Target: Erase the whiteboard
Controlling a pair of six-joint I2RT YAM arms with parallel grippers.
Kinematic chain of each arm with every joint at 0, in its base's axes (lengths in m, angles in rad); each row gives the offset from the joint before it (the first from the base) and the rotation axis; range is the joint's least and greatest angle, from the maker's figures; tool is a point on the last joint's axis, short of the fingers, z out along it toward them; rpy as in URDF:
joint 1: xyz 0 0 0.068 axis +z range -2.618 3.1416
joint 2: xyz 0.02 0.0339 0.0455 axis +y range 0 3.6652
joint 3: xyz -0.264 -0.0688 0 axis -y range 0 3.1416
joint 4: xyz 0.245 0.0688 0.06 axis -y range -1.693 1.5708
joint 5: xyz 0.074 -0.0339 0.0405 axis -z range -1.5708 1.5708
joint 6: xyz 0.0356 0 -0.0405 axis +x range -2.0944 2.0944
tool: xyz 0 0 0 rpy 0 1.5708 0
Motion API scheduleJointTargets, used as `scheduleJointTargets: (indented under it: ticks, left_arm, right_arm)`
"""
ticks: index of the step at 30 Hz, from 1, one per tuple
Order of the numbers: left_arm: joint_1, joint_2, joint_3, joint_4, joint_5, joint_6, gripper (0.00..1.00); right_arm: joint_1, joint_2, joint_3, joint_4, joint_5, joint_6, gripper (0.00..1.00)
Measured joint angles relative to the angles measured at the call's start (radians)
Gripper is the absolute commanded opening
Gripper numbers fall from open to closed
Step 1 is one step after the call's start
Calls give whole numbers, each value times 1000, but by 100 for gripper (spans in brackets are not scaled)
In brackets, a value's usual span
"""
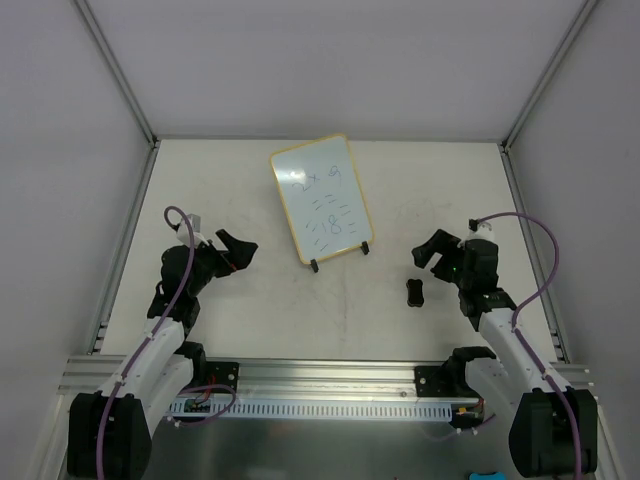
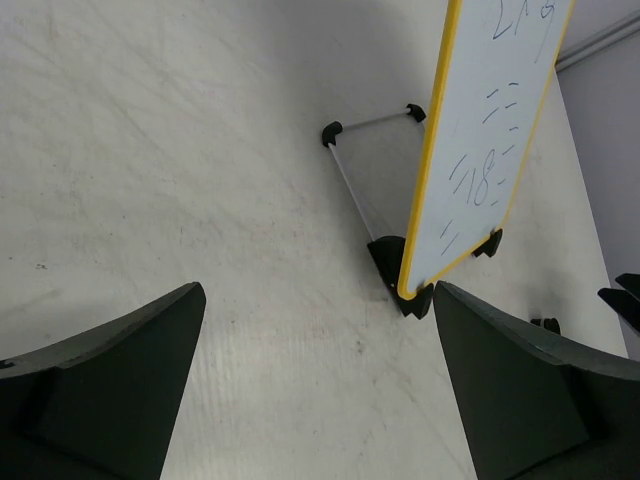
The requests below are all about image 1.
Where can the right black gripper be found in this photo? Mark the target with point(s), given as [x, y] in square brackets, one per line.
[447, 253]

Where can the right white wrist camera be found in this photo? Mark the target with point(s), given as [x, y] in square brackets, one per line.
[480, 231]

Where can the black felt eraser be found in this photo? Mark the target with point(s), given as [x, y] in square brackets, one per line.
[415, 296]

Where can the teal object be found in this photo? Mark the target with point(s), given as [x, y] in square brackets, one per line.
[487, 476]

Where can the aluminium frame post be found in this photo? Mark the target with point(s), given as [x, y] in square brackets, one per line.
[95, 30]
[550, 69]

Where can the right aluminium frame post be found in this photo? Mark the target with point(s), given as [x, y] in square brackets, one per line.
[550, 69]

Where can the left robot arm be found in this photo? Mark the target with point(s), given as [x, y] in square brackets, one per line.
[111, 430]

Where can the white slotted cable duct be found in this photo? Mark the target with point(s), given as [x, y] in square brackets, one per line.
[341, 410]

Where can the yellow framed whiteboard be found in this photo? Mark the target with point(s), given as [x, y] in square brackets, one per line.
[322, 197]

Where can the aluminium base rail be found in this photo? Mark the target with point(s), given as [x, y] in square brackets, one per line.
[298, 379]

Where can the left aluminium frame post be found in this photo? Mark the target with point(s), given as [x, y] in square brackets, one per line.
[95, 30]

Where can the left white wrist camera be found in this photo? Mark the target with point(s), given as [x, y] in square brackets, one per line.
[188, 231]

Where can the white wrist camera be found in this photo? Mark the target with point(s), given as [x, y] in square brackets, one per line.
[188, 231]
[480, 231]

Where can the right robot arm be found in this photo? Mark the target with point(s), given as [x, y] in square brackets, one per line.
[552, 425]

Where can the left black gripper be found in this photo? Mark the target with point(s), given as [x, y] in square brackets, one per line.
[220, 257]

